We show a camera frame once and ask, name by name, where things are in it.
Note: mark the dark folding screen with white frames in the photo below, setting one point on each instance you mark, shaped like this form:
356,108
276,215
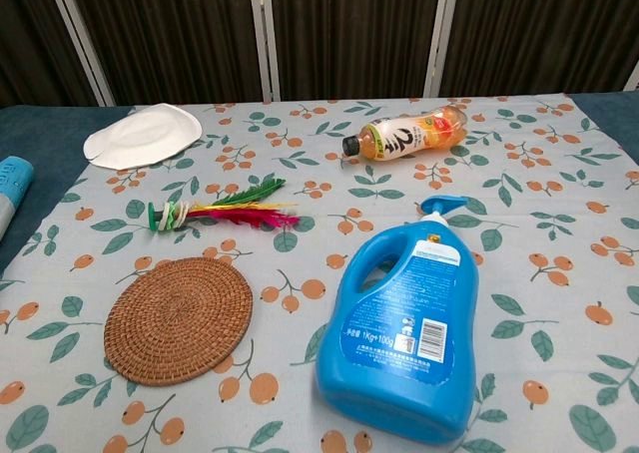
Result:
349,29

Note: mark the white paper plate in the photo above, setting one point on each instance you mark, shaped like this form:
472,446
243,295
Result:
142,136

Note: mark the round woven rattan coaster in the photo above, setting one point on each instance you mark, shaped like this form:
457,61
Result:
179,321

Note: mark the blue detergent pump bottle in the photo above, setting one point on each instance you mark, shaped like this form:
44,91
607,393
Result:
399,318

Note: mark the small colourful flower toy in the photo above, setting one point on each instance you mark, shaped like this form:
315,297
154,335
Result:
219,211

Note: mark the roll of plastic bags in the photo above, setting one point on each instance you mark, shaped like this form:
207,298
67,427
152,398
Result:
12,193

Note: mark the orange juice drink bottle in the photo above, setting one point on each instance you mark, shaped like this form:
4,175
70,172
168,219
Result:
407,135

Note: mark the floral tablecloth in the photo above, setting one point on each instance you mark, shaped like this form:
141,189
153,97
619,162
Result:
524,273

